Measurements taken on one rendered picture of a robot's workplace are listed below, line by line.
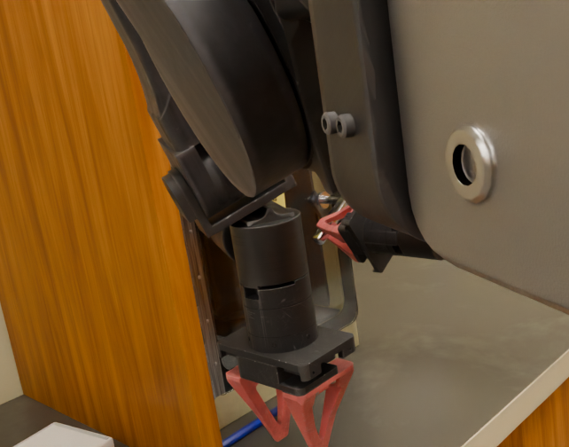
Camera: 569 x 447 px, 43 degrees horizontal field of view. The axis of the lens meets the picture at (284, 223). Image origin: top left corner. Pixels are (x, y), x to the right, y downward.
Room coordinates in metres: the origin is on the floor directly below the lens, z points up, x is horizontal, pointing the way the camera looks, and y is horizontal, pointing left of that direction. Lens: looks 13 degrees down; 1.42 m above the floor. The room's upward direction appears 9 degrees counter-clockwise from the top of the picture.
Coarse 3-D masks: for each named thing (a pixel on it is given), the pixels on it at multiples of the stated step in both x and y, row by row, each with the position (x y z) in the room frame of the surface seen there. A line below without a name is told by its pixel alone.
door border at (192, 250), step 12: (180, 216) 0.87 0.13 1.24; (192, 228) 0.88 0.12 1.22; (192, 240) 0.88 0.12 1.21; (192, 252) 0.88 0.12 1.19; (192, 264) 0.88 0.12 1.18; (204, 276) 0.89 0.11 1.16; (204, 288) 0.88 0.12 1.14; (204, 300) 0.88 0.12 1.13; (204, 312) 0.88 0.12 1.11; (204, 324) 0.88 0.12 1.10; (204, 336) 0.88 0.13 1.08; (216, 348) 0.89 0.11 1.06; (216, 360) 0.88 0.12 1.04; (216, 372) 0.88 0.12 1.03; (216, 384) 0.88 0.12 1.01; (216, 396) 0.88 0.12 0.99
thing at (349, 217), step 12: (348, 216) 0.90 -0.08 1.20; (360, 216) 0.91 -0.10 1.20; (348, 228) 0.90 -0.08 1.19; (360, 228) 0.90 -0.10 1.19; (372, 228) 0.90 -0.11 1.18; (384, 228) 0.88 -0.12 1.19; (360, 240) 0.90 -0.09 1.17; (372, 240) 0.90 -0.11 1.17; (384, 240) 0.88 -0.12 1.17; (396, 240) 0.87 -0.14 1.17; (372, 252) 0.91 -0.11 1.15; (384, 252) 0.89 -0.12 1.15; (396, 252) 0.88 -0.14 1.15; (372, 264) 0.92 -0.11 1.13; (384, 264) 0.93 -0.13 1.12
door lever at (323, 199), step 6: (324, 192) 1.05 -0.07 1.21; (318, 198) 1.04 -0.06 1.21; (324, 198) 1.04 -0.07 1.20; (330, 198) 1.04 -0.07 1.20; (336, 198) 1.03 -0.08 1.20; (342, 198) 1.02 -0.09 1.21; (324, 204) 1.05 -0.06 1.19; (336, 204) 1.01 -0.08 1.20; (342, 204) 1.01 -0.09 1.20; (336, 210) 1.00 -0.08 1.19; (330, 222) 0.99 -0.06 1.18; (336, 222) 0.99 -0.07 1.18; (318, 228) 0.99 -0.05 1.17; (318, 234) 0.97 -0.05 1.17; (324, 234) 0.98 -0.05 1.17; (318, 240) 0.97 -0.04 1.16; (324, 240) 0.97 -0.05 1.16
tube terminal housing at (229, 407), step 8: (344, 328) 1.08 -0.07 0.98; (352, 328) 1.09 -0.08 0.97; (232, 392) 0.91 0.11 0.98; (264, 392) 0.95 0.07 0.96; (272, 392) 0.96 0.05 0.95; (216, 400) 0.89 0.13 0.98; (224, 400) 0.90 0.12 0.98; (232, 400) 0.91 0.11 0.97; (240, 400) 0.92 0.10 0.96; (264, 400) 0.95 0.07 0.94; (216, 408) 0.89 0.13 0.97; (224, 408) 0.90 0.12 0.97; (232, 408) 0.91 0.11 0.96; (240, 408) 0.92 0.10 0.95; (248, 408) 0.93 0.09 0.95; (224, 416) 0.90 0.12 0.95; (232, 416) 0.91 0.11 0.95; (240, 416) 0.91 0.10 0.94; (224, 424) 0.89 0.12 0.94
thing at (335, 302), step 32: (288, 192) 1.01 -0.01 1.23; (320, 192) 1.05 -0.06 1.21; (224, 256) 0.91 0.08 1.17; (320, 256) 1.04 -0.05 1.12; (224, 288) 0.91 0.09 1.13; (320, 288) 1.03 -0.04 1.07; (352, 288) 1.08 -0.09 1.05; (224, 320) 0.90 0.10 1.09; (320, 320) 1.02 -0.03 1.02; (352, 320) 1.07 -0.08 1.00; (224, 384) 0.89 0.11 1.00
